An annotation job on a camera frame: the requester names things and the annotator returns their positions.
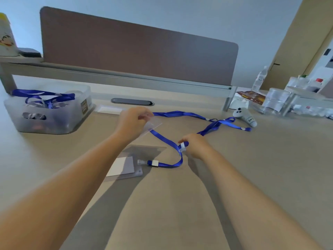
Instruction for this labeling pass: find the person's right hand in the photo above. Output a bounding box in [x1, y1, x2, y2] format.
[178, 133, 213, 161]

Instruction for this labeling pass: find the person's left hand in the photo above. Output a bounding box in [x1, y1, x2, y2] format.
[114, 107, 154, 143]

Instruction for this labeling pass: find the clear plastic badge holder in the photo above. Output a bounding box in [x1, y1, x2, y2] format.
[138, 114, 163, 137]

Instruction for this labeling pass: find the blue lanyard with white clip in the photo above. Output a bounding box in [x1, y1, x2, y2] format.
[137, 111, 252, 169]

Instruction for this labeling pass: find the person's left forearm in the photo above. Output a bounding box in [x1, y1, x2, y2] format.
[0, 131, 130, 250]

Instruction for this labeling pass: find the person's right forearm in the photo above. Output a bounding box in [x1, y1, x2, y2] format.
[194, 149, 323, 250]

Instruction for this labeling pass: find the white card strip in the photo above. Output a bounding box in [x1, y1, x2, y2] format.
[96, 105, 125, 115]

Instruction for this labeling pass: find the clear badge holder with card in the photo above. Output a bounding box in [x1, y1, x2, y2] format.
[104, 145, 167, 181]

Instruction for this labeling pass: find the grey desk shelf riser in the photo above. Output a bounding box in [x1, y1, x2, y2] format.
[0, 56, 238, 112]

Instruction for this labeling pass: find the white paper card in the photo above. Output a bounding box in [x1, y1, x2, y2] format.
[106, 157, 135, 177]

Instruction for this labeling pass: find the white handheld controller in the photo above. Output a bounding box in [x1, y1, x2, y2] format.
[233, 107, 258, 127]

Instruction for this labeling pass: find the white box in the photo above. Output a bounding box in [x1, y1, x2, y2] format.
[229, 93, 251, 110]

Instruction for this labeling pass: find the brown desk divider panel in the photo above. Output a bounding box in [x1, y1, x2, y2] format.
[40, 7, 239, 87]

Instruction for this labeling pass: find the brown snack packet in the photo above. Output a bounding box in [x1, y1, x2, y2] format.
[236, 91, 266, 104]

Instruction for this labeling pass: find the translucent plastic storage bin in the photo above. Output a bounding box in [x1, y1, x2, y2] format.
[4, 84, 93, 135]

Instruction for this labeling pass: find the clear water bottle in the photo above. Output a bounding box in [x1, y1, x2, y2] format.
[251, 66, 268, 93]

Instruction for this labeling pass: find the clear plastic container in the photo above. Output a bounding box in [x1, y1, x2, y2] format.
[261, 87, 291, 114]

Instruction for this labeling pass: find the dark grey small case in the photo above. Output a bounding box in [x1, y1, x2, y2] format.
[18, 47, 42, 58]

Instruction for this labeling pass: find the clear bottle with green cap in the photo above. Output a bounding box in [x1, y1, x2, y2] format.
[295, 74, 310, 89]

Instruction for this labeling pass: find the grey side shelf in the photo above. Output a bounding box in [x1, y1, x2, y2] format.
[281, 86, 333, 117]

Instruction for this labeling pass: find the clear bottle with red cap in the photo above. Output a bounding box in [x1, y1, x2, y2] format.
[311, 78, 325, 92]

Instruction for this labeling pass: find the wooden door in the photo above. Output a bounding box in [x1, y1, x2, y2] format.
[260, 0, 333, 91]

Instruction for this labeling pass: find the white cartoon print cup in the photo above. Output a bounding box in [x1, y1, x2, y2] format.
[0, 12, 19, 57]

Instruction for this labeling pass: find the dark oval cable grommet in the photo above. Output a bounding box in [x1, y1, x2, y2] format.
[111, 98, 155, 106]

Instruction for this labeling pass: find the bundle of blue lanyards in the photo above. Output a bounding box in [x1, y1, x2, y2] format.
[11, 89, 76, 109]

